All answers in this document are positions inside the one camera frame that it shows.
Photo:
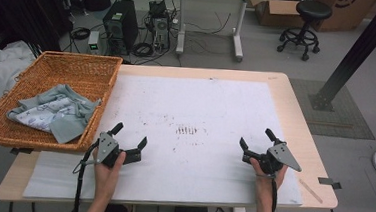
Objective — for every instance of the grey floor mat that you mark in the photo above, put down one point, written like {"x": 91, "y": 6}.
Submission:
{"x": 338, "y": 123}

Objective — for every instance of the black round stool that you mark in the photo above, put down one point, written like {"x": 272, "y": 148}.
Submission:
{"x": 313, "y": 9}

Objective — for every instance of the open grey computer case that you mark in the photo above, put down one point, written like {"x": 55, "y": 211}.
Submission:
{"x": 160, "y": 29}

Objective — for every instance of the white table mat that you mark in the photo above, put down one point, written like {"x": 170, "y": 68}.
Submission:
{"x": 193, "y": 103}

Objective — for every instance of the person's left hand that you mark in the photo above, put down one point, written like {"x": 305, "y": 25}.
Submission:
{"x": 105, "y": 178}

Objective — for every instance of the black metal post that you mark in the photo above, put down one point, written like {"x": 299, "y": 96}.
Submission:
{"x": 360, "y": 48}

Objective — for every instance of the small white device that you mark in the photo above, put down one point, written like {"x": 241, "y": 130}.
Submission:
{"x": 93, "y": 42}

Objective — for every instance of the black tape strip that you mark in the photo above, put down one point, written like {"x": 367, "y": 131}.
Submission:
{"x": 329, "y": 182}

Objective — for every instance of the person's right hand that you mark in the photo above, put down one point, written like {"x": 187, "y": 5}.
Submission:
{"x": 265, "y": 188}

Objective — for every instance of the grey printed t-shirt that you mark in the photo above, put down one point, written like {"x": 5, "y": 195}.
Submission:
{"x": 64, "y": 120}

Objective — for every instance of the thin wooden stick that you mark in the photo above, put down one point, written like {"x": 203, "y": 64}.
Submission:
{"x": 310, "y": 190}

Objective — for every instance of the brown wicker basket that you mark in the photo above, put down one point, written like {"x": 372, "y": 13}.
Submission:
{"x": 71, "y": 72}

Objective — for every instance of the large printed cardboard box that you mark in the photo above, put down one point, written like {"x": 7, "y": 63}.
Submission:
{"x": 346, "y": 15}

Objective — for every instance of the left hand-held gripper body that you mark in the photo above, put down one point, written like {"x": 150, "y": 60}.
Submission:
{"x": 106, "y": 147}

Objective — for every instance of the open cardboard box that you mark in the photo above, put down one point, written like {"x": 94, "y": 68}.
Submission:
{"x": 279, "y": 15}

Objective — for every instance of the black computer tower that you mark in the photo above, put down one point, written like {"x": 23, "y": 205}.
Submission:
{"x": 120, "y": 24}

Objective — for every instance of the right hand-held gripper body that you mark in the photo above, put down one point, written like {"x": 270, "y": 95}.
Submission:
{"x": 281, "y": 154}

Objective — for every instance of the black curtain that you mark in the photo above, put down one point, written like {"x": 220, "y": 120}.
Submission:
{"x": 22, "y": 7}

